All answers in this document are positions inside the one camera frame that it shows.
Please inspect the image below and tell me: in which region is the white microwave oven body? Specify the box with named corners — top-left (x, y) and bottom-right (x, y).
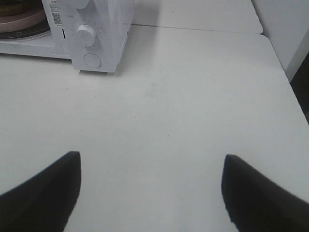
top-left (0, 0), bottom-right (134, 73)

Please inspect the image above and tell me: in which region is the burger with lettuce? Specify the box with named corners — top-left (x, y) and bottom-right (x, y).
top-left (0, 0), bottom-right (42, 17)

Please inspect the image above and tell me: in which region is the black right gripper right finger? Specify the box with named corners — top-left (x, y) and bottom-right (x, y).
top-left (222, 155), bottom-right (309, 232)

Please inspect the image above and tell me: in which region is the round white door button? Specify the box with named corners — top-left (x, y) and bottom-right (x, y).
top-left (84, 53), bottom-right (101, 68)

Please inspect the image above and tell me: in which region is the white warning label sticker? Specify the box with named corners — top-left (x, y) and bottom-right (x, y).
top-left (49, 0), bottom-right (62, 26)

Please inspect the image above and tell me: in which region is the white microwave knob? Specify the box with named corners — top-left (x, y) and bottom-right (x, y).
top-left (75, 24), bottom-right (97, 47)
top-left (71, 0), bottom-right (90, 9)

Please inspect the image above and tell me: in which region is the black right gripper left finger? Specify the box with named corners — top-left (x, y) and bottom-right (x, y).
top-left (0, 151), bottom-right (82, 232)

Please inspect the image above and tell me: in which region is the pink round plate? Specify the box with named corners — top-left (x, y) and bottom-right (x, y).
top-left (0, 8), bottom-right (46, 33)

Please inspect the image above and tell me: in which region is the glass microwave turntable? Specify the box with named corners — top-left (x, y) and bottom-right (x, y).
top-left (0, 19), bottom-right (50, 40)

